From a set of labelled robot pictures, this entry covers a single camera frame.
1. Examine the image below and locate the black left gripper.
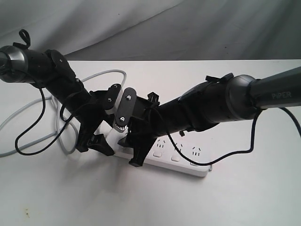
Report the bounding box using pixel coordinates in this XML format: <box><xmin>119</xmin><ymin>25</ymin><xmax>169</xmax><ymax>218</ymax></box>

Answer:
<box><xmin>75</xmin><ymin>90</ymin><xmax>115</xmax><ymax>156</ymax></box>

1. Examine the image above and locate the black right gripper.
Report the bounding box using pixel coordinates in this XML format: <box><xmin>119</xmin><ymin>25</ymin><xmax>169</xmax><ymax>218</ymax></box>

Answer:
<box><xmin>118</xmin><ymin>93</ymin><xmax>159</xmax><ymax>167</ymax></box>

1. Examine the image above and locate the white five-outlet power strip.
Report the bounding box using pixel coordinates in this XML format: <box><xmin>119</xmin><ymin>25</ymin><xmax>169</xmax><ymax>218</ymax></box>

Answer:
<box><xmin>104</xmin><ymin>127</ymin><xmax>214</xmax><ymax>178</ymax></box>

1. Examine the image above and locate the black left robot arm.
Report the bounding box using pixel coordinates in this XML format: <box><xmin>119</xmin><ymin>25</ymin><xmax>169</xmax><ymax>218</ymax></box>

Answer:
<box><xmin>0</xmin><ymin>29</ymin><xmax>114</xmax><ymax>156</ymax></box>

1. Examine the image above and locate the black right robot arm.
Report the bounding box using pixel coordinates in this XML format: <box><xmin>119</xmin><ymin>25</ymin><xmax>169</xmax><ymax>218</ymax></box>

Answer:
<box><xmin>120</xmin><ymin>67</ymin><xmax>301</xmax><ymax>167</ymax></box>

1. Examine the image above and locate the grey backdrop cloth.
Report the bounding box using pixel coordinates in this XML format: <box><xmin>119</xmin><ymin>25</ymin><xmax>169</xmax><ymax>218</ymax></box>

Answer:
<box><xmin>0</xmin><ymin>0</ymin><xmax>301</xmax><ymax>61</ymax></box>

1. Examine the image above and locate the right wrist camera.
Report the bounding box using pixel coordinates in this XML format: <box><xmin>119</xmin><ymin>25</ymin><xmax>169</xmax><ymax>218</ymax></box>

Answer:
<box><xmin>113</xmin><ymin>88</ymin><xmax>137</xmax><ymax>133</ymax></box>

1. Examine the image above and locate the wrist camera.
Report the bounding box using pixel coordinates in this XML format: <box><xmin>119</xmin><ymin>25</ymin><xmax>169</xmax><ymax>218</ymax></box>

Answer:
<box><xmin>102</xmin><ymin>83</ymin><xmax>123</xmax><ymax>115</ymax></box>
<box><xmin>113</xmin><ymin>88</ymin><xmax>137</xmax><ymax>133</ymax></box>

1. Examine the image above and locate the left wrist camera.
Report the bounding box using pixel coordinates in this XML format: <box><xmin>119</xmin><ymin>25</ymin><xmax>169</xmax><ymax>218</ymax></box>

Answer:
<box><xmin>102</xmin><ymin>83</ymin><xmax>123</xmax><ymax>115</ymax></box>

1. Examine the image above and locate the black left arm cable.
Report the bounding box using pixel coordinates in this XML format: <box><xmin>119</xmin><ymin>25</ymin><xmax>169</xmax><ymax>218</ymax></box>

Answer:
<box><xmin>15</xmin><ymin>70</ymin><xmax>99</xmax><ymax>156</ymax></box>

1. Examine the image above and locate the grey power cord with plug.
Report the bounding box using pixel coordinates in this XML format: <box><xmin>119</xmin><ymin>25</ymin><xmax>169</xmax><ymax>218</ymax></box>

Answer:
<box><xmin>0</xmin><ymin>69</ymin><xmax>127</xmax><ymax>158</ymax></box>

